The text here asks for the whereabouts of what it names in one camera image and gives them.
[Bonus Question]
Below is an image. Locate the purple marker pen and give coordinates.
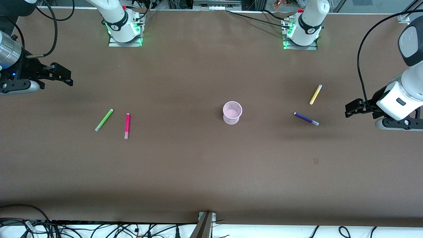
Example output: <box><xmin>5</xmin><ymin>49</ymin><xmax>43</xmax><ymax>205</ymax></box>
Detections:
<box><xmin>293</xmin><ymin>112</ymin><xmax>320</xmax><ymax>126</ymax></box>

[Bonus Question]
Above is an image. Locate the pink pen holder cup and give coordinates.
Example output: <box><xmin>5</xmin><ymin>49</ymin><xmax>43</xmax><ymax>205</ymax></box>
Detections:
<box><xmin>222</xmin><ymin>101</ymin><xmax>243</xmax><ymax>125</ymax></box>

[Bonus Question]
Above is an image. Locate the yellow highlighter pen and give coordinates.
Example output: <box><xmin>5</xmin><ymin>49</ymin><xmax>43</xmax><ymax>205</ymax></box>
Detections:
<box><xmin>309</xmin><ymin>84</ymin><xmax>323</xmax><ymax>105</ymax></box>

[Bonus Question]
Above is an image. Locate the green highlighter pen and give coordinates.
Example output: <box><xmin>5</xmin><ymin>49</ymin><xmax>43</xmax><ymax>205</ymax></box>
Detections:
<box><xmin>95</xmin><ymin>109</ymin><xmax>114</xmax><ymax>132</ymax></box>

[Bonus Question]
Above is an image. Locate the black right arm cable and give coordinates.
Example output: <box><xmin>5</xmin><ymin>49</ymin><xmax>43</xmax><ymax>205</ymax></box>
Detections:
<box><xmin>25</xmin><ymin>0</ymin><xmax>76</xmax><ymax>59</ymax></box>

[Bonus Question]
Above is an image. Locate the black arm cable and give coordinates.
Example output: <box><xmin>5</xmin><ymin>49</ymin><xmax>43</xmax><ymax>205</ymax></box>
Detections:
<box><xmin>357</xmin><ymin>9</ymin><xmax>423</xmax><ymax>113</ymax></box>
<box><xmin>25</xmin><ymin>0</ymin><xmax>76</xmax><ymax>59</ymax></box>

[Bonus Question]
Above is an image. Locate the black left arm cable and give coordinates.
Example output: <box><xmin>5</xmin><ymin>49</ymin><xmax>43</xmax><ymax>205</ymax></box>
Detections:
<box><xmin>357</xmin><ymin>9</ymin><xmax>423</xmax><ymax>113</ymax></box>

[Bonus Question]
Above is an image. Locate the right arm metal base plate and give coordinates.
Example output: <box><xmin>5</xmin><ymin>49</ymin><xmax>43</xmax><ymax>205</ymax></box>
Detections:
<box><xmin>108</xmin><ymin>16</ymin><xmax>144</xmax><ymax>47</ymax></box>

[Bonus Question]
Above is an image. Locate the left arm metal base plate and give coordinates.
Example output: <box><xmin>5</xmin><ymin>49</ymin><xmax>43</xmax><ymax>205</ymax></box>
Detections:
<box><xmin>282</xmin><ymin>17</ymin><xmax>319</xmax><ymax>51</ymax></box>

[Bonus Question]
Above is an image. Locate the black tabletop cable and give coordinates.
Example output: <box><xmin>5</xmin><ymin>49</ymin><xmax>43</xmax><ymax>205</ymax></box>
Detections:
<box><xmin>263</xmin><ymin>9</ymin><xmax>287</xmax><ymax>21</ymax></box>
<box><xmin>225</xmin><ymin>9</ymin><xmax>291</xmax><ymax>27</ymax></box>

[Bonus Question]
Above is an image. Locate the black looped cable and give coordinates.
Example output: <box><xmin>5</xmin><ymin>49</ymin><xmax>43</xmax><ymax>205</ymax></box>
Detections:
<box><xmin>0</xmin><ymin>204</ymin><xmax>52</xmax><ymax>228</ymax></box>

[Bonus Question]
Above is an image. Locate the black cable with white tag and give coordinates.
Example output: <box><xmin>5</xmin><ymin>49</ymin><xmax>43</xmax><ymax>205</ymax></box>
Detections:
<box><xmin>0</xmin><ymin>218</ymin><xmax>53</xmax><ymax>238</ymax></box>

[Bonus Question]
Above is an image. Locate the aluminium strut with bracket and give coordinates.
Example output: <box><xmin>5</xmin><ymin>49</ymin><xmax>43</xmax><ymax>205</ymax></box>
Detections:
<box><xmin>190</xmin><ymin>212</ymin><xmax>217</xmax><ymax>238</ymax></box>

